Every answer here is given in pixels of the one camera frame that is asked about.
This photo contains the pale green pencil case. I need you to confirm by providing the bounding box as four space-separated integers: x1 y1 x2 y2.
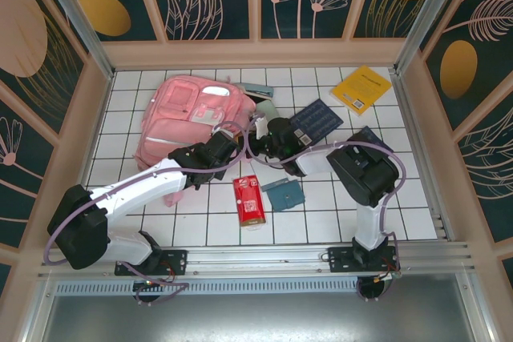
256 100 281 121

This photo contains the pink backpack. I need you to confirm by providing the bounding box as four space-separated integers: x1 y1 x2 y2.
134 74 257 207

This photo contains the large dark blue book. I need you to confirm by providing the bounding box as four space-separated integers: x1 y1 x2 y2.
289 98 345 147

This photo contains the blue grey stapler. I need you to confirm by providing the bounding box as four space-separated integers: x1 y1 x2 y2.
236 82 276 105

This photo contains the teal snap wallet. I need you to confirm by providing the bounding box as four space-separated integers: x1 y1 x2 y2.
267 181 305 212

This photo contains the red packet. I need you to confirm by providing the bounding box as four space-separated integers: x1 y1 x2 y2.
232 175 266 233

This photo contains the small dark blue book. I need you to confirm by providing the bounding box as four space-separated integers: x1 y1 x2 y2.
352 125 394 155

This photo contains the yellow book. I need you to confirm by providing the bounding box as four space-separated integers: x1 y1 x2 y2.
329 64 393 118

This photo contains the grey metal sheet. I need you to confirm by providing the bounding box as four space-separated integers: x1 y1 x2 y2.
23 293 496 342

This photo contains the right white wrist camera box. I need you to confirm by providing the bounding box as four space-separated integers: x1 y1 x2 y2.
253 116 269 139

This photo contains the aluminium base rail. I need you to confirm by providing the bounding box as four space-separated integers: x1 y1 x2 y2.
38 241 478 279

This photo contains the aluminium side rail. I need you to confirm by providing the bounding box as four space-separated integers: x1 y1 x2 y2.
59 70 116 249
390 69 456 243

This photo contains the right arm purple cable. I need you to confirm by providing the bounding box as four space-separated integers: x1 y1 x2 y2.
247 115 408 279

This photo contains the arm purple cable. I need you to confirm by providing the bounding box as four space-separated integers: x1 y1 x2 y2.
247 115 408 279
42 120 252 306

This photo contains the slotted grey cable duct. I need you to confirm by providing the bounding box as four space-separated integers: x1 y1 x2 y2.
51 280 362 297

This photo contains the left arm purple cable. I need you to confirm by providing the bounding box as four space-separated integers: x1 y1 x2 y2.
42 120 252 306

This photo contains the aluminium corner post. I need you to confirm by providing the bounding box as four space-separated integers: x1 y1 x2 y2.
392 0 480 74
31 0 117 81

